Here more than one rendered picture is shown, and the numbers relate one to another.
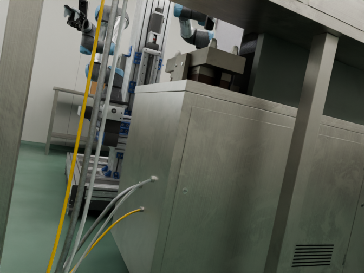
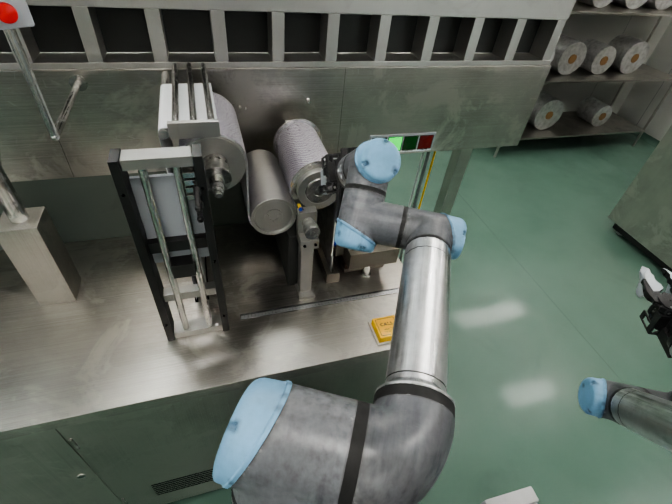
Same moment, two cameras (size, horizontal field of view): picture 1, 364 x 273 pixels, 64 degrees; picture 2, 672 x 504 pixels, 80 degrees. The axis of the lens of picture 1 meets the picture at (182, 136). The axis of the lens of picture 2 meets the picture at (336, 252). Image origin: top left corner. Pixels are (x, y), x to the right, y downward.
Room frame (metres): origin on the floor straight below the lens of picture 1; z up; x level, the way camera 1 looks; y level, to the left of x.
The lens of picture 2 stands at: (2.32, 0.01, 1.83)
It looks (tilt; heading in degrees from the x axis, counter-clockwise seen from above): 43 degrees down; 184
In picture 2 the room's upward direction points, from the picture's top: 7 degrees clockwise
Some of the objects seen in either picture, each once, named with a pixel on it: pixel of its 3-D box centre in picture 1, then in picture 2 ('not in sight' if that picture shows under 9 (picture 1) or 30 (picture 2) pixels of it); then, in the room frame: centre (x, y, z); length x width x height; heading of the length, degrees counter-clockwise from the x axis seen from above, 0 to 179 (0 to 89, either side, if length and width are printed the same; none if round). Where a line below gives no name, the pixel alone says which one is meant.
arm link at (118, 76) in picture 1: (114, 76); not in sight; (2.11, 0.56, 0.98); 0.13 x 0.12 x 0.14; 88
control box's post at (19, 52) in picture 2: not in sight; (33, 86); (1.66, -0.63, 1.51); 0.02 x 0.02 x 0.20
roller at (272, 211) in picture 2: not in sight; (266, 190); (1.40, -0.28, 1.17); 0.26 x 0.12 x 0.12; 25
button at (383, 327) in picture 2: not in sight; (386, 328); (1.61, 0.13, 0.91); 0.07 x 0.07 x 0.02; 25
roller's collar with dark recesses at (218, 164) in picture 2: not in sight; (215, 172); (1.59, -0.33, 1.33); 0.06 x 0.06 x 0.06; 25
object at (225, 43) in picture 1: (224, 54); (324, 208); (1.32, -0.12, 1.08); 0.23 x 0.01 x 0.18; 25
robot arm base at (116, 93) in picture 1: (112, 92); not in sight; (2.11, 0.55, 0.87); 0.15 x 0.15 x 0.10
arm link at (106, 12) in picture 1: (102, 44); not in sight; (2.12, 0.68, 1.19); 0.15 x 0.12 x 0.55; 88
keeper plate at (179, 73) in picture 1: (180, 68); not in sight; (1.19, 0.06, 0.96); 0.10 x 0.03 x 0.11; 25
